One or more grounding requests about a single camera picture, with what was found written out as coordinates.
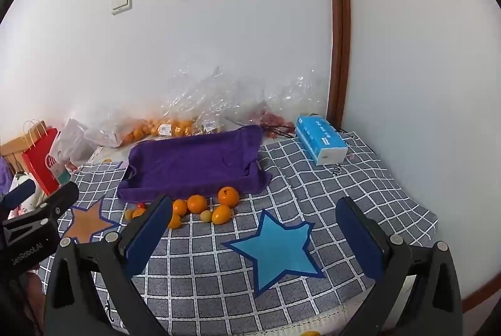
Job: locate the large orange near gripper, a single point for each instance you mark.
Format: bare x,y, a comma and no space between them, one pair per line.
138,212

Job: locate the white light switch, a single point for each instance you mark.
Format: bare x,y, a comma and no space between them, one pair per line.
119,6

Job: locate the clear bag of oranges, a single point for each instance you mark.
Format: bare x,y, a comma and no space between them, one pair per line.
116,132

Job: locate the brown wooden door frame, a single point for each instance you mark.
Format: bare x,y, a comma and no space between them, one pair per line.
340,60

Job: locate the blue tissue box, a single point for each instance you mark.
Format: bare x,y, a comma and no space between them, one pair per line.
321,140

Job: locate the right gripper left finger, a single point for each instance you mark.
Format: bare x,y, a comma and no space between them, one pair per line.
73,306

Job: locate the small yellow-green fruit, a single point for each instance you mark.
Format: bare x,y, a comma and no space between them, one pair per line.
206,216

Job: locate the red paper shopping bag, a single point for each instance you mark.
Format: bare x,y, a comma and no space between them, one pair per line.
40,139

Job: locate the purple towel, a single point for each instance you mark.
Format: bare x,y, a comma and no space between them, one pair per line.
185,166

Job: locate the small orange behind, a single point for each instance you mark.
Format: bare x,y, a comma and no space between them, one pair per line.
180,207

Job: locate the oval orange kumquat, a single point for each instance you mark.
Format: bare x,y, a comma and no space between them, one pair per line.
221,214

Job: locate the small orange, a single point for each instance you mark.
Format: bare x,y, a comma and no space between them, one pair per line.
180,207
175,222

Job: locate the clear crumpled plastic bag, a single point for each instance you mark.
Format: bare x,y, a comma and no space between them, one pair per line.
230,97

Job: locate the red dates on branch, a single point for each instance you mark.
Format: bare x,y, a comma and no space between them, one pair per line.
272,125

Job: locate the white plastic bag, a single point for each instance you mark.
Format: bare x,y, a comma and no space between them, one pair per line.
71,148

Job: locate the small orange front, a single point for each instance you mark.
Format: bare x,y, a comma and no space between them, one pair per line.
175,222

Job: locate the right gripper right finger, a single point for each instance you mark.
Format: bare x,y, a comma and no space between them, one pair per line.
415,289

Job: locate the large orange with stem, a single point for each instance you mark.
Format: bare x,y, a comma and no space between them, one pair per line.
228,196

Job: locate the round orange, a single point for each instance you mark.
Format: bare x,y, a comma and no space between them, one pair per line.
196,204

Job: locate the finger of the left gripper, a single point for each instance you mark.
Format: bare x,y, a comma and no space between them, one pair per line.
18,195
58,196

